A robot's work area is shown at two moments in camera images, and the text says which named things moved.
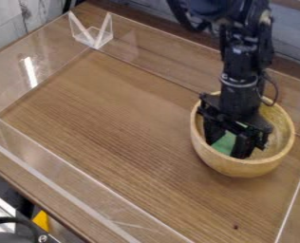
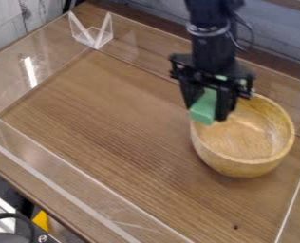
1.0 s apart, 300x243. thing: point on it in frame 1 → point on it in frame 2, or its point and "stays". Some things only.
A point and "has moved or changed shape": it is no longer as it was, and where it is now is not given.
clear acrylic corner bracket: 91,36 stays
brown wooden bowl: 264,160 stays
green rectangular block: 225,142 has moved or changed shape
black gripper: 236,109 → 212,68
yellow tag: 42,220 stays
